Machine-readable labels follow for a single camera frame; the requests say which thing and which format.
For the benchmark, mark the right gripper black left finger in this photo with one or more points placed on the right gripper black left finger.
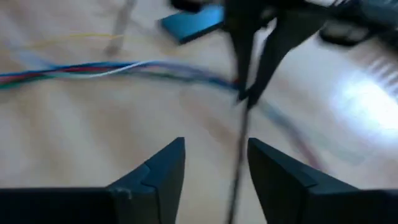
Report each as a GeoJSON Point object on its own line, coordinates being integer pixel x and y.
{"type": "Point", "coordinates": [93, 205]}

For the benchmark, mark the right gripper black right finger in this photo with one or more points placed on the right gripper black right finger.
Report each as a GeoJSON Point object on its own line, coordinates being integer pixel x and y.
{"type": "Point", "coordinates": [311, 202]}

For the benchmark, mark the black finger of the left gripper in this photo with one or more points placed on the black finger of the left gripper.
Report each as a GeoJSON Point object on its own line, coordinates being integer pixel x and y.
{"type": "Point", "coordinates": [289, 40]}
{"type": "Point", "coordinates": [245, 46]}

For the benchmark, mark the black zip tie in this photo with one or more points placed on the black zip tie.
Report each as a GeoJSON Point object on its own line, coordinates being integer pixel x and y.
{"type": "Point", "coordinates": [239, 161]}
{"type": "Point", "coordinates": [119, 37]}

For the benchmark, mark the black tape roll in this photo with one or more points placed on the black tape roll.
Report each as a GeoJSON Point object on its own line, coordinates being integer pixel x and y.
{"type": "Point", "coordinates": [345, 42]}

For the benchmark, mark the flat black duct cover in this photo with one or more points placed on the flat black duct cover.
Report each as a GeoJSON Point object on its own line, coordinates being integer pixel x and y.
{"type": "Point", "coordinates": [192, 23]}

